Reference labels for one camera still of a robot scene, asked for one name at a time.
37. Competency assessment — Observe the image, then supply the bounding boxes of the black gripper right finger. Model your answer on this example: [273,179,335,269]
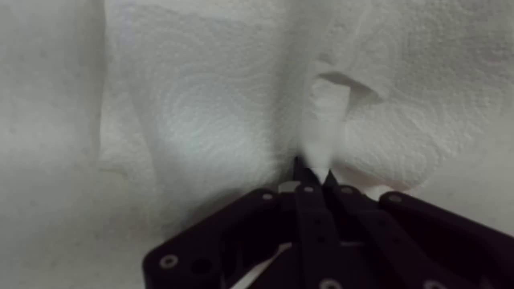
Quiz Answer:
[319,169,514,289]

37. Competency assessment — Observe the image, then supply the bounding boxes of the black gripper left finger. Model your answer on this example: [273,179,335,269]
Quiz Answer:
[141,155,347,289]

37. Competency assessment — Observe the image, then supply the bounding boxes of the white cloth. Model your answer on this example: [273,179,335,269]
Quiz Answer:
[94,0,514,238]

